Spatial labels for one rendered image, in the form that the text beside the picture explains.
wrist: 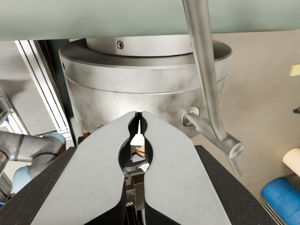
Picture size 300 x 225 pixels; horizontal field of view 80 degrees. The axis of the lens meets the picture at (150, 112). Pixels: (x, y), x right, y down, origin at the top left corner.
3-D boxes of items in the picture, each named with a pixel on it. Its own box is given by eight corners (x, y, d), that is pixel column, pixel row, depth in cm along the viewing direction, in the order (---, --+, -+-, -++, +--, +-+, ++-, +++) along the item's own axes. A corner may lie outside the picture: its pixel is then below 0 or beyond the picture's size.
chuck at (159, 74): (55, 37, 41) (66, 83, 17) (172, 31, 53) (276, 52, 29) (58, 53, 43) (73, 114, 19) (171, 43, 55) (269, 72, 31)
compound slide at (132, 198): (106, 184, 67) (106, 195, 63) (132, 177, 69) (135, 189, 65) (111, 215, 77) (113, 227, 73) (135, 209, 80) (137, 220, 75)
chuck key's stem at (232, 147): (187, 108, 30) (246, 149, 21) (177, 116, 30) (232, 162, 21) (182, 99, 29) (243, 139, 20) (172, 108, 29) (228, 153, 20)
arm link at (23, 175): (18, 158, 46) (5, 185, 38) (65, 150, 48) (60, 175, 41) (29, 179, 50) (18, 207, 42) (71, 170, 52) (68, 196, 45)
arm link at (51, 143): (30, 125, 53) (17, 149, 44) (70, 132, 58) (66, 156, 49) (26, 145, 56) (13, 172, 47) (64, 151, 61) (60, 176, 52)
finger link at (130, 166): (145, 155, 51) (114, 161, 49) (145, 151, 50) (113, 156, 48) (149, 168, 47) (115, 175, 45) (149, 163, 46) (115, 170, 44)
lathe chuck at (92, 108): (58, 53, 43) (73, 114, 19) (171, 43, 55) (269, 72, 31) (67, 88, 48) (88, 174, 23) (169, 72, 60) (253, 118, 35)
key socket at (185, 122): (191, 107, 30) (202, 115, 28) (176, 120, 30) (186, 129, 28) (184, 94, 28) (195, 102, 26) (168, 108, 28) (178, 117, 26)
